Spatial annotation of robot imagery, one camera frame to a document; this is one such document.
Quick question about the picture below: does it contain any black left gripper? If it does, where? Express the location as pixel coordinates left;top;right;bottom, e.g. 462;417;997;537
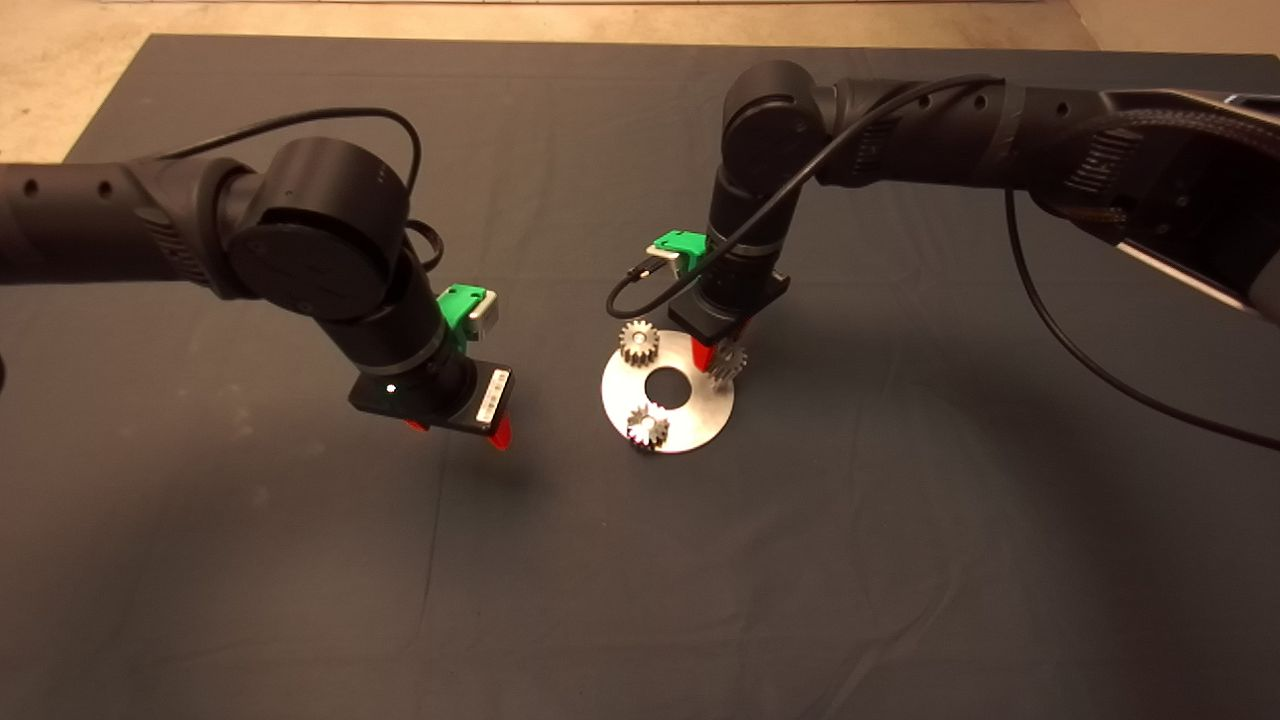
348;355;516;452

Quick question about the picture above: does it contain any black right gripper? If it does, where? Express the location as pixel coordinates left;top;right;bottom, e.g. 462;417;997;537
668;265;792;374

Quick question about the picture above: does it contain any round metal carrier plate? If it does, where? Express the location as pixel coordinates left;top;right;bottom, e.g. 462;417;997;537
601;330;736;455

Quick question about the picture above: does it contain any dark grey table cloth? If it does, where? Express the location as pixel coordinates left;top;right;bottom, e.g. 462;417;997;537
0;38;1280;720

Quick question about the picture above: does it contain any green right camera mount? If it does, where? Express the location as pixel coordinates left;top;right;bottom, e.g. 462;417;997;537
647;230;711;276

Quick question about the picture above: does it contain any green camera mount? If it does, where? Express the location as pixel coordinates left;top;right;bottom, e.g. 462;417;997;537
437;285;491;353
647;230;711;276

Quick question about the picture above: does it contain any green left camera mount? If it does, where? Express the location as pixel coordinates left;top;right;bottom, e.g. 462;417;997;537
437;285;491;353

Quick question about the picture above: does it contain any thin black left camera cable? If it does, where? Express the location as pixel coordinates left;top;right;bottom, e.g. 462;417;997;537
150;107;446;273

